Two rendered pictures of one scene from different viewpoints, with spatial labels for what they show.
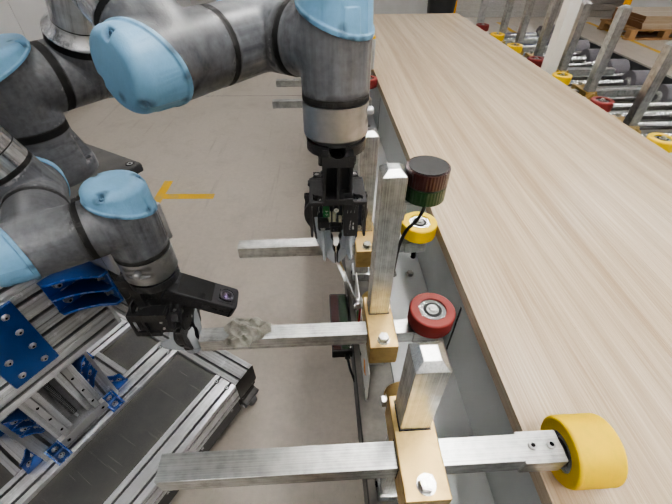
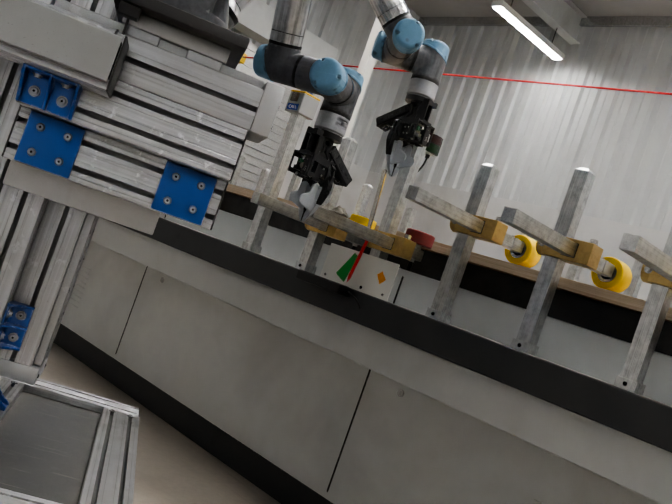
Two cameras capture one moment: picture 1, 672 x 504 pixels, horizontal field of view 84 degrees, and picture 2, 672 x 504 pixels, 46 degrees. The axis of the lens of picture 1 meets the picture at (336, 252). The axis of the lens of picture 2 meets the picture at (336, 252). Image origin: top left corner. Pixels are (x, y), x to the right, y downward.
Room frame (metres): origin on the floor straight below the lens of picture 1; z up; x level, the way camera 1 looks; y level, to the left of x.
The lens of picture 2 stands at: (-1.04, 1.44, 0.73)
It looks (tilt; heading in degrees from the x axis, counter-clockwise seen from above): 1 degrees up; 317
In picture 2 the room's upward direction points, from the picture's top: 20 degrees clockwise
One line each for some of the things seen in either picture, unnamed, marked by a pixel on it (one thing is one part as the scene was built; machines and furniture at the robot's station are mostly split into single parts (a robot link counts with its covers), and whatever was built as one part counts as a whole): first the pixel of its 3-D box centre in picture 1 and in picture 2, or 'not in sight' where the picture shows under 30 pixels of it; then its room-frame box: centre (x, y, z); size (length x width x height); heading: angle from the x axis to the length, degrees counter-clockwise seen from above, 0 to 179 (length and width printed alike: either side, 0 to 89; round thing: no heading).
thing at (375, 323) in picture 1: (379, 324); (390, 244); (0.43, -0.08, 0.85); 0.13 x 0.06 x 0.05; 3
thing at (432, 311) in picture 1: (427, 327); (415, 250); (0.41, -0.17, 0.85); 0.08 x 0.08 x 0.11
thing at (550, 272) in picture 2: not in sight; (551, 269); (-0.05, -0.10, 0.89); 0.03 x 0.03 x 0.48; 3
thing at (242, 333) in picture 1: (245, 328); (337, 209); (0.40, 0.16, 0.87); 0.09 x 0.07 x 0.02; 93
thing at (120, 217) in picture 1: (124, 218); (342, 93); (0.39, 0.28, 1.12); 0.09 x 0.08 x 0.11; 122
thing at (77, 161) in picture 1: (43, 149); not in sight; (0.65, 0.55, 1.09); 0.15 x 0.15 x 0.10
